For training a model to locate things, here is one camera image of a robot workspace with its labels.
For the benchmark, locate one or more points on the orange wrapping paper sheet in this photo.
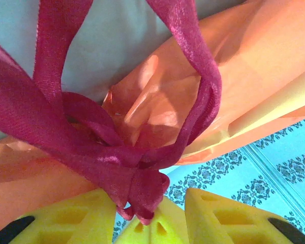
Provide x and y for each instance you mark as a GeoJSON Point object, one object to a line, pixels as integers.
{"type": "Point", "coordinates": [244, 76]}

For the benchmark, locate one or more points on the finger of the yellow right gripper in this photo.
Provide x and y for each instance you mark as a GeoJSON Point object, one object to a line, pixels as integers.
{"type": "Point", "coordinates": [134, 235]}
{"type": "Point", "coordinates": [167, 226]}

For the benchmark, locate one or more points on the red satin ribbon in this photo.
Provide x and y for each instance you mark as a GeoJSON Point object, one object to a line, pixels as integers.
{"type": "Point", "coordinates": [104, 157]}

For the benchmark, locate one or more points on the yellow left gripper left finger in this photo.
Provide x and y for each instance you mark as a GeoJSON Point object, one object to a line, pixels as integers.
{"type": "Point", "coordinates": [66, 221]}

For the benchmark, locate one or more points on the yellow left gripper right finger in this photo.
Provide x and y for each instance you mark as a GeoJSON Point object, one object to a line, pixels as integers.
{"type": "Point", "coordinates": [231, 221]}

